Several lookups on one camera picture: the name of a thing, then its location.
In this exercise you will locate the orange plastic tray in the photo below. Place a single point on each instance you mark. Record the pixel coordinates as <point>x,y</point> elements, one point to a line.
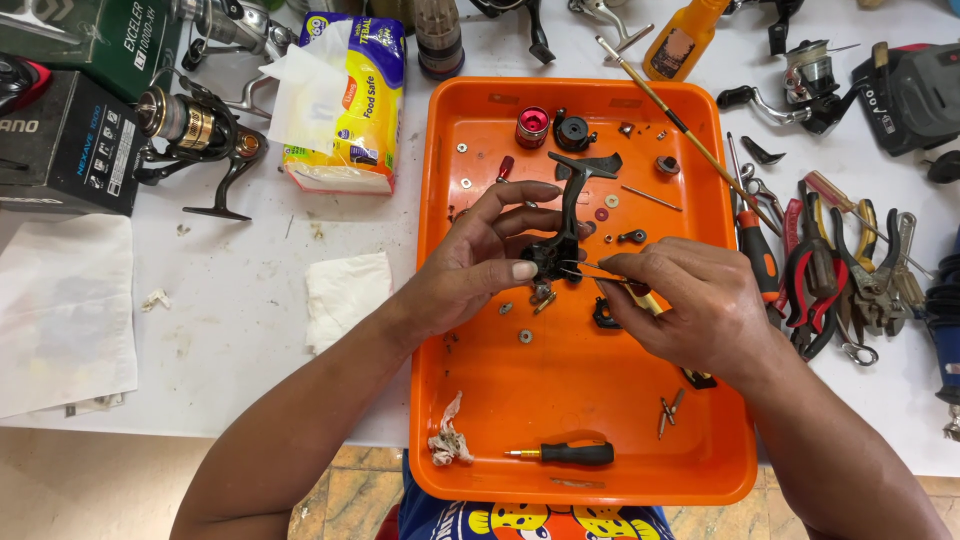
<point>570,382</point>

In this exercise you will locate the yellow black tool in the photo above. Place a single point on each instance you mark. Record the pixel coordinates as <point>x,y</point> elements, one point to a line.
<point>645,301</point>

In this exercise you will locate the green cardboard reel box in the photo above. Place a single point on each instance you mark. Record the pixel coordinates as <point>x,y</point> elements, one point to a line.
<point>112,41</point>

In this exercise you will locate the thin metal rod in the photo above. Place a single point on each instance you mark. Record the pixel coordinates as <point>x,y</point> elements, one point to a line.
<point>651,198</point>

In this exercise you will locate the black spoon shaped part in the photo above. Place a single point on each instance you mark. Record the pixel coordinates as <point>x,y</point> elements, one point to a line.
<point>761,152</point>

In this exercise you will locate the orange plastic bottle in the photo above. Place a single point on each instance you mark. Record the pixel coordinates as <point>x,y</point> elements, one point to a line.
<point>679,41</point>

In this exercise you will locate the person's printed blue shirt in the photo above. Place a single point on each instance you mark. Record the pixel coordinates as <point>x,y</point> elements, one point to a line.
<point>525,521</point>

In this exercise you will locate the person's left hand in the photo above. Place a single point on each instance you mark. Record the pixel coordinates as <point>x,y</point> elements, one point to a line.
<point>465,262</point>

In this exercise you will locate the red metal spool knob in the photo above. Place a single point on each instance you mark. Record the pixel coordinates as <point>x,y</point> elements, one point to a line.
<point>532,126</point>

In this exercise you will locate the black cardboard reel box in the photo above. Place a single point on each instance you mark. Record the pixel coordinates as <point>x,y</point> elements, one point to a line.
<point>64,150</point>

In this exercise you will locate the black round knob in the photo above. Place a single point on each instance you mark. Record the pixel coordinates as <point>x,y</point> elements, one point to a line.
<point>945,166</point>

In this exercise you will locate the small red capped part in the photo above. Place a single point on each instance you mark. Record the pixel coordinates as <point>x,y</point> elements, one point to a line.
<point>505,168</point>

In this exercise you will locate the black silver fishing reel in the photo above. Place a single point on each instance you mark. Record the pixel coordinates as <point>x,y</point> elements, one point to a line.
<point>810,86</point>

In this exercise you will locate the small torn paper scrap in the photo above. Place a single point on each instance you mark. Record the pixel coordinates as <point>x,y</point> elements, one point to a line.
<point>155,300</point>

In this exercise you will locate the silver metal tweezers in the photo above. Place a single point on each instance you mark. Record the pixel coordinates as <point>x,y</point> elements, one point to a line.
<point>589,270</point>

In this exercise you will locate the crumpled dirty tissue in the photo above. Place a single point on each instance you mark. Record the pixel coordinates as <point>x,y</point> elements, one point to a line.
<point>448,442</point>

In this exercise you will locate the thin bamboo brush stick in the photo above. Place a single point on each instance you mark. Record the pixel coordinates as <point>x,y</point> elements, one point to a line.
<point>690,135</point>

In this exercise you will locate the black grey power tool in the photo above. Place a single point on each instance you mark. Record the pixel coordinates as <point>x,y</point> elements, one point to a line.
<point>911,97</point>

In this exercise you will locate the small metal screws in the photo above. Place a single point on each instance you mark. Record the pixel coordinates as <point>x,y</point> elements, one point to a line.
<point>669,412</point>

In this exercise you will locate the yellow tissue packet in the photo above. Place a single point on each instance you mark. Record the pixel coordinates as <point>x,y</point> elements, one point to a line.
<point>360,105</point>

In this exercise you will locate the white paper sheet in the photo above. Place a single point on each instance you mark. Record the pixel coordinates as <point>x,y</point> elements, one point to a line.
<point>64,315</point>

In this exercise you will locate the brown grease container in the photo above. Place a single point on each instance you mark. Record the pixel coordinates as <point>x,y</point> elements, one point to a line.
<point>439,37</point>

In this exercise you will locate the small brass pin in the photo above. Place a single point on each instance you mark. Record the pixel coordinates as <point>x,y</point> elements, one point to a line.
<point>544,303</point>

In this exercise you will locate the black round reel part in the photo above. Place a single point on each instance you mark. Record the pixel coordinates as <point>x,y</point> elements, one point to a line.
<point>573,131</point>

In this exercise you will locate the person's right hand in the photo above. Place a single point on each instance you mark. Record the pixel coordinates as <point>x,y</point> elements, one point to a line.
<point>697,307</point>

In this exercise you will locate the small black lever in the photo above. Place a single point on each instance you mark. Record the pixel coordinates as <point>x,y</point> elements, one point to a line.
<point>634,236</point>

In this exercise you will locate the small silver gear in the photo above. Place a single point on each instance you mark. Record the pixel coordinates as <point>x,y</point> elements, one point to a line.
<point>525,336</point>

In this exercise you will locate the black round cap part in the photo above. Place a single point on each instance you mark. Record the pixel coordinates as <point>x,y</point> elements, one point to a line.
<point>667,165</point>

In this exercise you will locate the black gold fishing reel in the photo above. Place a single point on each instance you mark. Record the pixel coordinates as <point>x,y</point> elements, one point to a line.
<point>199,131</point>

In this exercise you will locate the white folded tissue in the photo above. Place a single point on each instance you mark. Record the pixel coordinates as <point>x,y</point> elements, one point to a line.
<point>345,296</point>

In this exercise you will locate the blue black tool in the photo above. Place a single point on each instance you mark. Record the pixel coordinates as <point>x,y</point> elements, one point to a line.
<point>946,322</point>

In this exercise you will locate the black fishing reel body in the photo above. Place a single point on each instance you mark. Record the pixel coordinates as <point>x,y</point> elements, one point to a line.
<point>564,225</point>

